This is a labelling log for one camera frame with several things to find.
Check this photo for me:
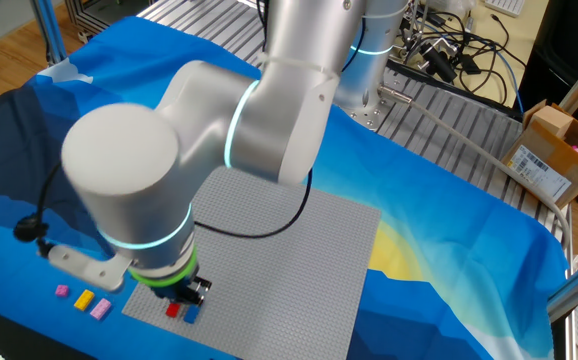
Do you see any green flange ring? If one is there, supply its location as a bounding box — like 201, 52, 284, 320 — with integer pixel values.
128, 246, 200, 289

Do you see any blue Lego brick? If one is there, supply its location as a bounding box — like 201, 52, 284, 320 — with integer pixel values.
182, 303, 202, 325

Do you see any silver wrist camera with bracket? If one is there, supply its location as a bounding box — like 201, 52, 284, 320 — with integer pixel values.
46, 243, 134, 293

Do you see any black desk cable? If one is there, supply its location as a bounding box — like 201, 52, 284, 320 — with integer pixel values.
393, 9, 528, 109

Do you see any black power adapter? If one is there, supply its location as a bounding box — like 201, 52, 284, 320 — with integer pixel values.
457, 52, 484, 76

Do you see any white keyboard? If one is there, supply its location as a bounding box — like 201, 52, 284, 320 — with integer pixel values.
482, 0, 527, 18

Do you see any blue mountain print cloth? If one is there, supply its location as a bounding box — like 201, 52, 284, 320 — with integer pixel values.
0, 14, 570, 360

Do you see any light pink Lego brick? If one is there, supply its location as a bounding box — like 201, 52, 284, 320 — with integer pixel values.
89, 297, 113, 322

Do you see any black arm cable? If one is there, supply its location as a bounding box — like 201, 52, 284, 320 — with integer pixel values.
12, 159, 315, 260

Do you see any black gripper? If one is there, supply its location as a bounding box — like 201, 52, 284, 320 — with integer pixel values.
153, 275, 214, 308

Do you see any grey hose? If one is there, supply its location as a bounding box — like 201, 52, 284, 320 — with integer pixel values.
377, 83, 572, 261

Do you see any black cabinet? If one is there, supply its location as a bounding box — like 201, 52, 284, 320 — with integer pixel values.
517, 0, 578, 142

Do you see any small tan cardboard box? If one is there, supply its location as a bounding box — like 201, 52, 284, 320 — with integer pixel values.
530, 104, 575, 140

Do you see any yellow Lego brick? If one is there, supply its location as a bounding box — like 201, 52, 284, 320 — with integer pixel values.
73, 288, 96, 312

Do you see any grey Lego baseplate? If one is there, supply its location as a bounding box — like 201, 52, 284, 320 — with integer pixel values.
121, 166, 383, 360

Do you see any black clamp device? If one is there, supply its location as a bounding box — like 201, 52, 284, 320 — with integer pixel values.
416, 37, 459, 85

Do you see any blue cable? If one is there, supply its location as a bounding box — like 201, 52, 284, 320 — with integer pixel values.
491, 47, 526, 115

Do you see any black white striped frame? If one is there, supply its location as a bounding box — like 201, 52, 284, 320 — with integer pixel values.
64, 0, 163, 45

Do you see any open cardboard box with label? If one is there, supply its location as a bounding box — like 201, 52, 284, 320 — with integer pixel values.
500, 98, 578, 211

